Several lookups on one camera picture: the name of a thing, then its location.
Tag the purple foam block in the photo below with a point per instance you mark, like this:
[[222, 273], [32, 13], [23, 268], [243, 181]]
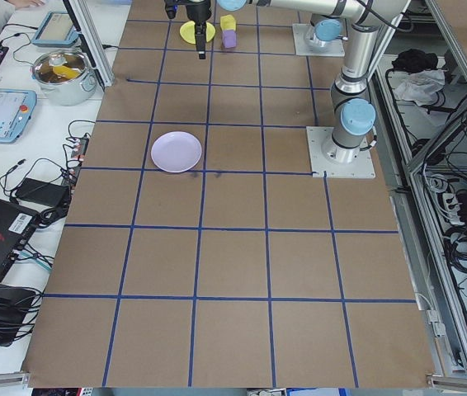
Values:
[[229, 40]]

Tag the yellow foam block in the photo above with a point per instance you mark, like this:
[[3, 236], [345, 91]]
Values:
[[228, 21]]

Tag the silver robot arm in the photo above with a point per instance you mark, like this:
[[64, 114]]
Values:
[[357, 62], [326, 31]]

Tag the person's bare hand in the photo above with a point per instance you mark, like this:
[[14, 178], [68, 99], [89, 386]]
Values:
[[30, 3]]

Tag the yellow plate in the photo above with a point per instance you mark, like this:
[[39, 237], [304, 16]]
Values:
[[186, 32]]

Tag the purple plate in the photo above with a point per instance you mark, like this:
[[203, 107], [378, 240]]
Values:
[[177, 152]]

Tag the yellow item inside pot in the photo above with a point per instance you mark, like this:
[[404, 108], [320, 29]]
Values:
[[65, 73]]

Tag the blue teach pendant tablet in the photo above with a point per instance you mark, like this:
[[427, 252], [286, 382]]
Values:
[[55, 28], [2, 117]]

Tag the steel pot with glass lid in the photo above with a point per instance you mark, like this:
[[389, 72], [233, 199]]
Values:
[[66, 92]]

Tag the black power strip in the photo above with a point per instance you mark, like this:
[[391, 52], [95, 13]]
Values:
[[77, 154]]

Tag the black cloth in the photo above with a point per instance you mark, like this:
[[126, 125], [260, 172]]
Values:
[[415, 59]]

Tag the black power adapter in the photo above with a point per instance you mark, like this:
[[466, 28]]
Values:
[[40, 191]]

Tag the white crumpled cloth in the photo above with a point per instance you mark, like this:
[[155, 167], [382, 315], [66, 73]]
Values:
[[419, 87]]

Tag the white power strip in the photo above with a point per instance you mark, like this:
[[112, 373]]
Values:
[[448, 202]]

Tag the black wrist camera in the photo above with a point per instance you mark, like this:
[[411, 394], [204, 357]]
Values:
[[170, 9]]

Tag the aluminium profile post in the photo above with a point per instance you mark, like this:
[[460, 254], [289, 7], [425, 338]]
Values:
[[93, 45]]

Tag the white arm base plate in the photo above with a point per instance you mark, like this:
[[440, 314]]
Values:
[[320, 48], [353, 167]]

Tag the metal V-shaped frame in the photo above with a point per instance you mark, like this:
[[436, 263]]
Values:
[[423, 231]]

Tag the gray metal bracket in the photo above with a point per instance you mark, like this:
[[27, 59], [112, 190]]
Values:
[[435, 323]]

